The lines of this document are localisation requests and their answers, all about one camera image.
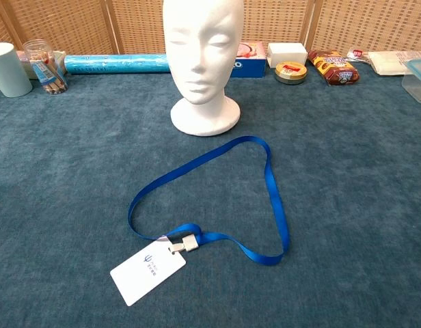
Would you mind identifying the blue lanyard strap with clip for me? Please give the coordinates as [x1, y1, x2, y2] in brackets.
[127, 135, 290, 267]

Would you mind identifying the white ID badge card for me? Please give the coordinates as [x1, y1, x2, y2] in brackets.
[109, 238, 187, 308]

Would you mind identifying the teal velvet tablecloth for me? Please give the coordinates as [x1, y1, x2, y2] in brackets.
[0, 61, 421, 328]

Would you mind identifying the blue pink Oreo box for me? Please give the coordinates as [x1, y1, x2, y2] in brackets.
[230, 41, 267, 79]

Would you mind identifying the white foam mannequin head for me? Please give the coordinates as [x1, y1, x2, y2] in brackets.
[162, 0, 245, 137]

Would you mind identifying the round tin with yellow lid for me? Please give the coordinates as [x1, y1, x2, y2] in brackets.
[274, 61, 308, 85]

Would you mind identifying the small white box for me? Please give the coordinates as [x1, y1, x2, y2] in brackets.
[267, 42, 309, 69]

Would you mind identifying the blue cling film roll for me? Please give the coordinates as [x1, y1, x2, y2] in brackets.
[64, 53, 171, 75]

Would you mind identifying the brown chocolate biscuit packet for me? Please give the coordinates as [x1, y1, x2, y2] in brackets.
[306, 49, 361, 87]

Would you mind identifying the small red white sachet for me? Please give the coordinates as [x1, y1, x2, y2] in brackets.
[346, 48, 372, 64]

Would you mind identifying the clear jar of biscuit sticks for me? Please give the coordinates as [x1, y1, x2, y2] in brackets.
[23, 39, 69, 96]

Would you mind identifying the wicker folding screen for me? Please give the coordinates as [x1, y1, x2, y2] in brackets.
[0, 0, 421, 59]

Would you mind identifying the clear bag of white items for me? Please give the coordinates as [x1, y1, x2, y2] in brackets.
[367, 50, 421, 76]

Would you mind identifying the pale mint paper cup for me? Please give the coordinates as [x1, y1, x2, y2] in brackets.
[0, 42, 33, 98]

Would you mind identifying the clear container with blue lid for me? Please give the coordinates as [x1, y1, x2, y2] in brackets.
[400, 58, 421, 105]

